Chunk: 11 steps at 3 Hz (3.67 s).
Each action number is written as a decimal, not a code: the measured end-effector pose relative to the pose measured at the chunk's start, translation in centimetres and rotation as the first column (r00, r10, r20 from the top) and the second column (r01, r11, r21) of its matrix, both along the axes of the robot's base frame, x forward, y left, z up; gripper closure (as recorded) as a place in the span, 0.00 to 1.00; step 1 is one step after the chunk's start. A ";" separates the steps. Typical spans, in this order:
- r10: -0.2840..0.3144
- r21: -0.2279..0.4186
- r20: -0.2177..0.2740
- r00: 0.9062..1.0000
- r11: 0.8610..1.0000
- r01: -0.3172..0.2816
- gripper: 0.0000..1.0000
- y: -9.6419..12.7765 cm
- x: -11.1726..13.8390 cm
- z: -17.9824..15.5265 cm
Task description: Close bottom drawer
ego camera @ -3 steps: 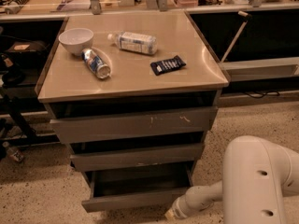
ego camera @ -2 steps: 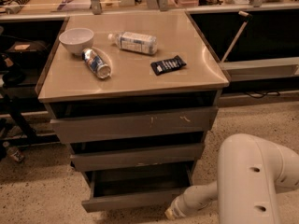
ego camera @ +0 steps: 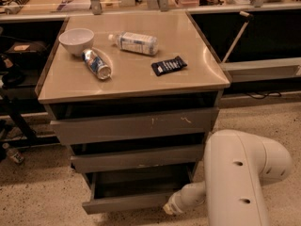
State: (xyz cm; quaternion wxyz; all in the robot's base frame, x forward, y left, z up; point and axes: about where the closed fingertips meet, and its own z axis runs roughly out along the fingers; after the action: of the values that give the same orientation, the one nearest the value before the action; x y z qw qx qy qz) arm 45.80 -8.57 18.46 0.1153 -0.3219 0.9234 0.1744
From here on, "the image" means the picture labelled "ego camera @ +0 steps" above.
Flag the grey bottom drawer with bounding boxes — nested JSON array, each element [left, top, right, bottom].
[[82, 164, 193, 214]]

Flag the grey drawer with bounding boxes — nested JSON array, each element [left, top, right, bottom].
[[71, 133, 204, 173], [82, 164, 193, 214], [51, 91, 220, 145]]

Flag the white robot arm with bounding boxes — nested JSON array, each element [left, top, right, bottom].
[[164, 130, 293, 226]]

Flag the grey middle drawer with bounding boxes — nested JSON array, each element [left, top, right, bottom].
[[71, 133, 204, 173]]

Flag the grey top drawer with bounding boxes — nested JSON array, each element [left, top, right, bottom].
[[51, 91, 220, 145]]

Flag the grey drawer cabinet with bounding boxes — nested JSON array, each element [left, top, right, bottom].
[[35, 10, 232, 215]]

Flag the dark blue snack packet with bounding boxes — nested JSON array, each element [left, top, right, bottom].
[[151, 56, 187, 76]]

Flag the plastic bottle on floor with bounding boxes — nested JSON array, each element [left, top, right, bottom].
[[2, 143, 24, 164]]

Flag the blue silver drink can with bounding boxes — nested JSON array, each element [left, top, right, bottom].
[[82, 49, 112, 80]]

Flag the clear plastic water bottle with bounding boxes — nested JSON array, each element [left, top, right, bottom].
[[108, 31, 158, 56]]

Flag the white bowl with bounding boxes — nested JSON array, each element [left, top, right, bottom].
[[58, 28, 94, 57]]

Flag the black bag on shelf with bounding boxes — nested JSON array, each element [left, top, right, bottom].
[[6, 40, 48, 59]]

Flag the black cable on floor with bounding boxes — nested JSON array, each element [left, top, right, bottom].
[[245, 90, 282, 100]]

